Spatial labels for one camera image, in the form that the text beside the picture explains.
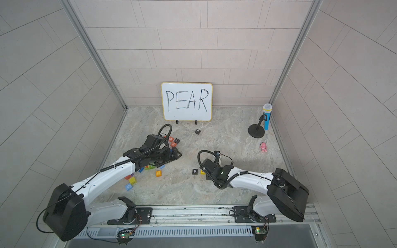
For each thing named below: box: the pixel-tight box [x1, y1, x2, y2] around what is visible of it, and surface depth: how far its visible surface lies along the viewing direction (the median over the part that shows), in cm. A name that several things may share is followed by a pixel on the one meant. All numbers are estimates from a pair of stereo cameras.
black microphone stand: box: [248, 114, 268, 139], surface depth 104 cm
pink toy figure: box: [259, 142, 268, 153], surface depth 95 cm
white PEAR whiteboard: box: [160, 82, 213, 122], surface depth 103 cm
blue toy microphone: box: [262, 103, 273, 131], surface depth 87 cm
